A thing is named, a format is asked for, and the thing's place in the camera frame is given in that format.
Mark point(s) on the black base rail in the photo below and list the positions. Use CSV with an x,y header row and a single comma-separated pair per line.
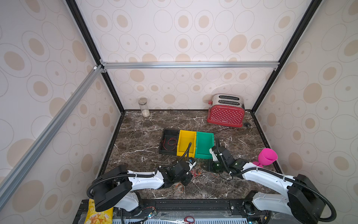
x,y
199,211

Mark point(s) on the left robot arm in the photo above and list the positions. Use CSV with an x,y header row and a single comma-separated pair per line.
x,y
117,187

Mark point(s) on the pink plastic goblet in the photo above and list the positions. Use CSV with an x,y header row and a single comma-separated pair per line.
x,y
266,157

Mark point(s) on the glass jar with lid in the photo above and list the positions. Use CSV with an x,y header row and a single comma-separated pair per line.
x,y
144,107

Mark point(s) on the yellow snack bag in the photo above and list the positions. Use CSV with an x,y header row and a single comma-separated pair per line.
x,y
93,217

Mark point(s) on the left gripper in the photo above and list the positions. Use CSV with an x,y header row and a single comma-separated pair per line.
x,y
190,177

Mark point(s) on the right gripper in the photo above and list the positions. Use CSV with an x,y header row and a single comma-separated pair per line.
x,y
217,161

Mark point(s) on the red polka dot toaster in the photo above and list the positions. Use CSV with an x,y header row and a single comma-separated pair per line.
x,y
226,110

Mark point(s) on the aluminium frame bar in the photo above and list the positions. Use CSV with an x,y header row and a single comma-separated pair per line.
x,y
192,65
25,164

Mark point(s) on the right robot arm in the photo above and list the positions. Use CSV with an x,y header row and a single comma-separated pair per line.
x,y
295,195

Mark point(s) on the black plastic bin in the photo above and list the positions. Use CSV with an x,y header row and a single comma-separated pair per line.
x,y
168,142

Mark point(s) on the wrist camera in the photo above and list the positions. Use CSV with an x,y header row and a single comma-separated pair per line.
x,y
191,162
214,155

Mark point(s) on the aluminium frame bar back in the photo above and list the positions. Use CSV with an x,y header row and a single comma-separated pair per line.
x,y
192,65

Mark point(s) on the red handled scissors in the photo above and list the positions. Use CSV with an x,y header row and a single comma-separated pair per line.
x,y
186,220

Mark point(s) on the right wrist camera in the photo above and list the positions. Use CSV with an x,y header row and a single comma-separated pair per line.
x,y
214,155

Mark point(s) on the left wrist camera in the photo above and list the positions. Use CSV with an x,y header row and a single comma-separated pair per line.
x,y
191,162

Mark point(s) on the yellow plastic bin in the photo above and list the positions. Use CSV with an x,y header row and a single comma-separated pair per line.
x,y
184,139

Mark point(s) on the aluminium frame bar left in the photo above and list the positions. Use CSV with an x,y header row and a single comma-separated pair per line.
x,y
25,164

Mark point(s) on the green plastic bin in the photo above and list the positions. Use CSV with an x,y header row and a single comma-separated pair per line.
x,y
204,142

